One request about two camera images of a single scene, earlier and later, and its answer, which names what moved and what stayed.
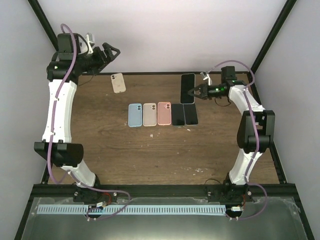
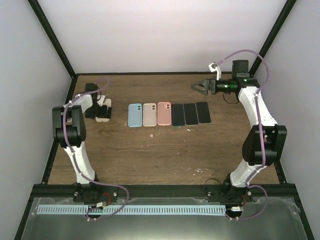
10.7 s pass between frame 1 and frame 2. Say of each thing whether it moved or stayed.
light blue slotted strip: stayed
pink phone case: stayed
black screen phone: stayed
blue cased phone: stayed
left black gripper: moved
